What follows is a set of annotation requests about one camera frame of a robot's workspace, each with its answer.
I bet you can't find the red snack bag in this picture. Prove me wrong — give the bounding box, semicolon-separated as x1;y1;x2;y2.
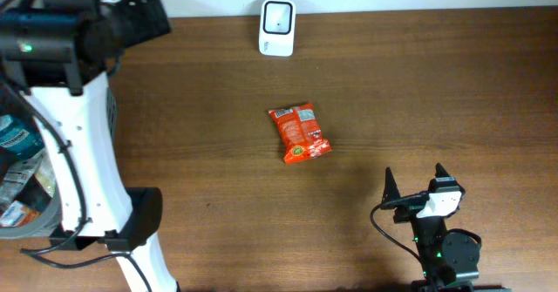
268;103;331;164

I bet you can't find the small orange carton box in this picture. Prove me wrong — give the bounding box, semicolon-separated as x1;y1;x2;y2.
0;200;40;227

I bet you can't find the silver foil snack packet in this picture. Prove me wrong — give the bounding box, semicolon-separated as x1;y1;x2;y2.
1;158;41;212

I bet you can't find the teal mouthwash bottle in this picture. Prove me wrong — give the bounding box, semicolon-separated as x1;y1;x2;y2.
1;115;44;160

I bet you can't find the cream and blue snack bag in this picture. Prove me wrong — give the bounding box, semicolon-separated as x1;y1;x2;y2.
35;159;57;198

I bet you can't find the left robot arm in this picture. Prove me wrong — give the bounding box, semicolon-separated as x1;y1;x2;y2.
1;0;180;291

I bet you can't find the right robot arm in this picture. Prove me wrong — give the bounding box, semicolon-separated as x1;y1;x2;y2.
378;163;482;292

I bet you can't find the white barcode scanner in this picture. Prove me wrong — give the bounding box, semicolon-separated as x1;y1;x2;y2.
258;0;296;57

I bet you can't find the grey plastic mesh basket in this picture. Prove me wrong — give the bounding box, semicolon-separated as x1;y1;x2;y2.
1;88;118;240

